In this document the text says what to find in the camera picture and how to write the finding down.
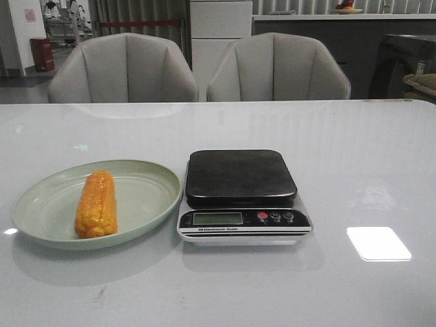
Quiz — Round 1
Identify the orange corn cob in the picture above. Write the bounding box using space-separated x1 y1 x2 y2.
74 170 118 238

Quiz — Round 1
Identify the black electronic kitchen scale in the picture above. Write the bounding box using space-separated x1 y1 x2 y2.
176 149 313 246

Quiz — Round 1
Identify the right grey upholstered chair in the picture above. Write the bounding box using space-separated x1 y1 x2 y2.
206 33 351 102

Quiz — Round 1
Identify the grey upholstered chair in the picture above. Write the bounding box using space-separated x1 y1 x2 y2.
48 33 198 104
206 33 351 102

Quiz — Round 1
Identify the left grey upholstered chair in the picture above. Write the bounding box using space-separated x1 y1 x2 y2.
48 33 198 104

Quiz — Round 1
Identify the white cabinet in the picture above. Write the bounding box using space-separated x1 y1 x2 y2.
190 1 253 102

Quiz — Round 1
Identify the light green plate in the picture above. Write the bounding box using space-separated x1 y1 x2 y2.
12 160 182 251

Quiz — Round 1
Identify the red barrier tape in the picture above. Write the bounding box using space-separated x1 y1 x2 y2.
99 19 182 28

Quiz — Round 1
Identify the grey counter with white top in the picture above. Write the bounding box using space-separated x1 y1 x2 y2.
253 14 435 99

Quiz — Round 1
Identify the dark appliance at right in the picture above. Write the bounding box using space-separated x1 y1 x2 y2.
368 34 435 99

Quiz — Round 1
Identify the fruit bowl on counter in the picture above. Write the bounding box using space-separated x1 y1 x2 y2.
334 0 362 14

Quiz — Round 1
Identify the red bin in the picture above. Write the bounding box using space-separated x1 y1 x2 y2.
30 37 55 72

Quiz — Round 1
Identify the beige cushion at right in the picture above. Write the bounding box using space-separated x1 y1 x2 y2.
403 73 436 104

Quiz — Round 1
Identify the pink wall notice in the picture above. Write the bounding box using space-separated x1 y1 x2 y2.
25 8 36 22

